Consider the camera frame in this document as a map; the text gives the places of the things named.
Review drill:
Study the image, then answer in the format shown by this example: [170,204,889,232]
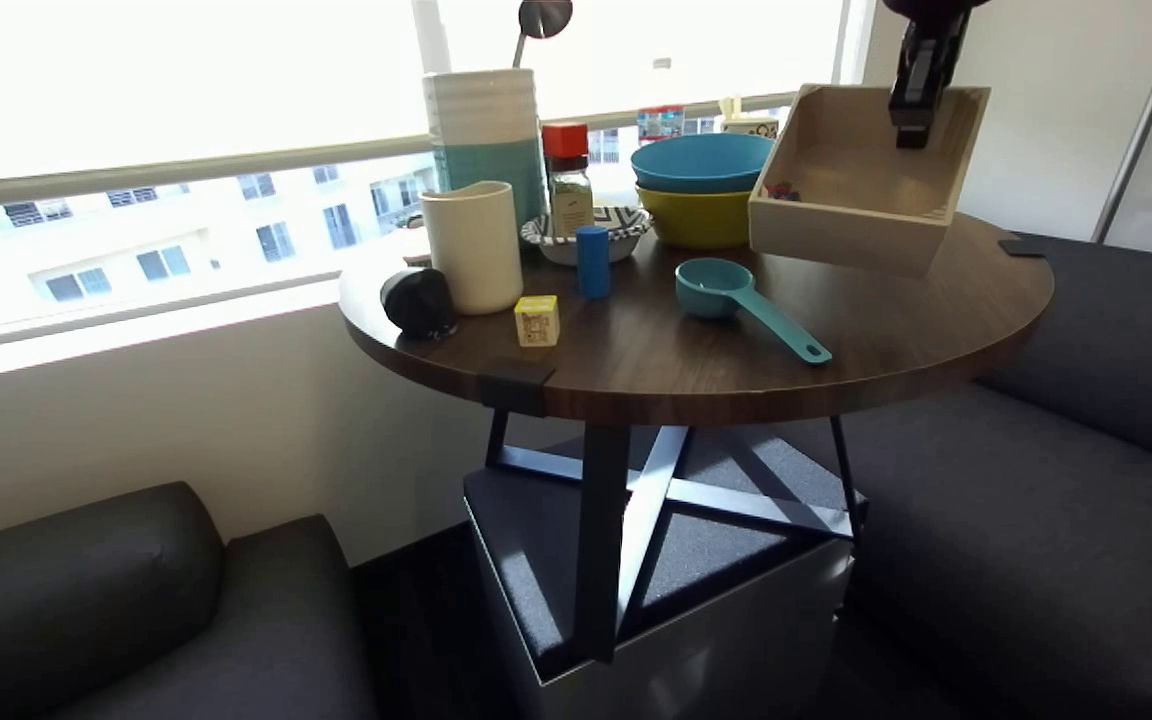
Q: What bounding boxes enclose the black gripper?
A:
[877,0,993,153]

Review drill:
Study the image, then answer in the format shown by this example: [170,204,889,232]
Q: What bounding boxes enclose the square wooden box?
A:
[745,79,996,280]

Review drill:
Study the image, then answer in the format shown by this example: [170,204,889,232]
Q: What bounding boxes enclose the blue measuring cup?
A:
[674,254,838,372]

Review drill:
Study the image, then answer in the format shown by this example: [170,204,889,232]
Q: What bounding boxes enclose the blue bowl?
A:
[629,129,777,195]

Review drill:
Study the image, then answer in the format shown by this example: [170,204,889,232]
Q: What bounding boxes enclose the round wooden table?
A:
[337,171,1060,672]

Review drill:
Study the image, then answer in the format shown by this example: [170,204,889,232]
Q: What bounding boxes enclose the white roller window blind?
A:
[0,0,446,216]
[439,0,863,132]

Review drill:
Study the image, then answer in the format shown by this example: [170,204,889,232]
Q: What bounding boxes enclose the clear plastic water bottle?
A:
[633,50,690,144]

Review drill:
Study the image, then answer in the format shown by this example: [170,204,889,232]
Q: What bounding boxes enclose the yellow-green bowl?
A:
[633,179,758,254]

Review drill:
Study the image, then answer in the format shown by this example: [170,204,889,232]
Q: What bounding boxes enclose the patterned small bowl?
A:
[517,200,657,273]

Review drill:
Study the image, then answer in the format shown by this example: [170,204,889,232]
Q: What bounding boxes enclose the red container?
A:
[541,115,595,174]

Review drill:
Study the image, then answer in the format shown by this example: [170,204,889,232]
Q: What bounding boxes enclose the small cream jar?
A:
[548,171,600,239]

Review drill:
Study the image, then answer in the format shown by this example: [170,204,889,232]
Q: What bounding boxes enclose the metal ladle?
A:
[509,0,582,76]

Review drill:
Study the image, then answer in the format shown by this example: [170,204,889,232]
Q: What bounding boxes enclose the dark cup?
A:
[571,224,615,308]

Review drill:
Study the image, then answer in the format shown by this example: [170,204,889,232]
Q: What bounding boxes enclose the white and teal utensil crock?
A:
[422,65,554,232]

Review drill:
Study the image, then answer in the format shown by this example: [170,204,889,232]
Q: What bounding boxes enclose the yellow wooden cube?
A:
[514,292,564,350]

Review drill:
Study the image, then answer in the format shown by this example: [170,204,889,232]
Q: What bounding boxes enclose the dark grey fabric sofa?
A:
[847,234,1152,720]

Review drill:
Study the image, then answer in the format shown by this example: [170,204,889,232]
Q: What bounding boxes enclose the glass jar with contents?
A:
[422,174,530,320]

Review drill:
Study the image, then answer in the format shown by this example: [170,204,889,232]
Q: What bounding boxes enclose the black round object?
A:
[376,264,464,345]

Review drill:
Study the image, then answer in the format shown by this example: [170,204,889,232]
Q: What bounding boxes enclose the dark leather armchair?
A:
[0,476,379,720]

